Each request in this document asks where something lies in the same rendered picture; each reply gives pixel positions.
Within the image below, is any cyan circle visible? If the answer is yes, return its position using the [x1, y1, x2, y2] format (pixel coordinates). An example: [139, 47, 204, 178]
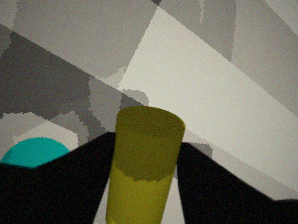
[0, 137, 70, 167]

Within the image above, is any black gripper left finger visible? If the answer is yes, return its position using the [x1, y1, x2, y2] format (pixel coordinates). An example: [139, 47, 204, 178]
[0, 132, 116, 224]

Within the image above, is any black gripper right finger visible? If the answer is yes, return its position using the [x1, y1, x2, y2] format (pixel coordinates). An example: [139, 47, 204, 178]
[177, 142, 298, 224]

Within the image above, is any yellow cylinder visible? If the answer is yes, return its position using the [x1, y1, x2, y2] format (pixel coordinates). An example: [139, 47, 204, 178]
[105, 106, 186, 224]

